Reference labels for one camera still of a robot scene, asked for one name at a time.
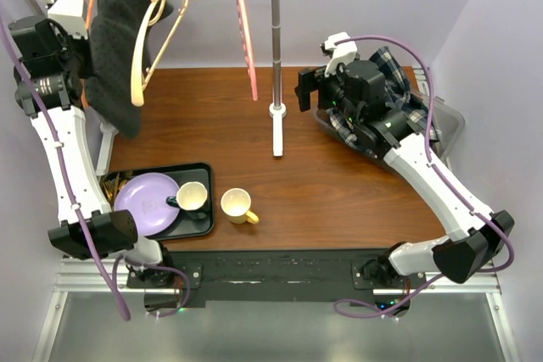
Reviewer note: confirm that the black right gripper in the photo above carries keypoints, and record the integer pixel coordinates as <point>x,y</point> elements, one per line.
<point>310,80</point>

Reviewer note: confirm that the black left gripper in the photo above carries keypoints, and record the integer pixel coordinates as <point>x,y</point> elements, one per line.
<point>87,68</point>

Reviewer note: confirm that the black dotted skirt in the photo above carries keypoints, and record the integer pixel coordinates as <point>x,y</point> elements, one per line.
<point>112,37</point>

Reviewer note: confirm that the navy beige plaid skirt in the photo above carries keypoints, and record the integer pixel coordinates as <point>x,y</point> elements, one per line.
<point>399,82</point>

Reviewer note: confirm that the pink plastic hanger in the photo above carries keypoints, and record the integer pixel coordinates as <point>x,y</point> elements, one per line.
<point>244,29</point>

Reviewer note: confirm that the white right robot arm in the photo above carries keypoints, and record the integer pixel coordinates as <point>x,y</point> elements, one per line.
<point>474,233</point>

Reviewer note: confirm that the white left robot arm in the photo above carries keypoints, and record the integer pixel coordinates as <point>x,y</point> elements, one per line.
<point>57,62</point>

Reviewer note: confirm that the black serving tray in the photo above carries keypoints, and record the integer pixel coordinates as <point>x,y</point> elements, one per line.
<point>183,226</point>

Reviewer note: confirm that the yellow mug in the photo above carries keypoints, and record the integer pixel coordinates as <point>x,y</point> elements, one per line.
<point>236,204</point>

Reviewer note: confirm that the gold cutlery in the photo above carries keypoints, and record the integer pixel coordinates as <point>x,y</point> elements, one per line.
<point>113,183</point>

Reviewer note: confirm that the clear plastic bin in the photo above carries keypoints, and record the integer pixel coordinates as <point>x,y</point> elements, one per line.
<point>448,122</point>

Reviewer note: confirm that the dark green mug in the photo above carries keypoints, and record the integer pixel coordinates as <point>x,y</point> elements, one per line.
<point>193,199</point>

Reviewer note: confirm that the purple plate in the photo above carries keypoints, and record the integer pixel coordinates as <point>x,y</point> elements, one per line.
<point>144,196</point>

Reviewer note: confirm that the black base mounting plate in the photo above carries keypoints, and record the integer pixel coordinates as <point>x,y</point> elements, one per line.
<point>323,275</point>

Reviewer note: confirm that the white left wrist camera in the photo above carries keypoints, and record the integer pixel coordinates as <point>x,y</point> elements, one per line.
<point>70,14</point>

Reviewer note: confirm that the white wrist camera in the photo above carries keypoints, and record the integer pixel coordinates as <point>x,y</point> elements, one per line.
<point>340,49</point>
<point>70,14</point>

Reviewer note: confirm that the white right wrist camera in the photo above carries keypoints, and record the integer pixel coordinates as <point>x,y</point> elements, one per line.
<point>340,49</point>

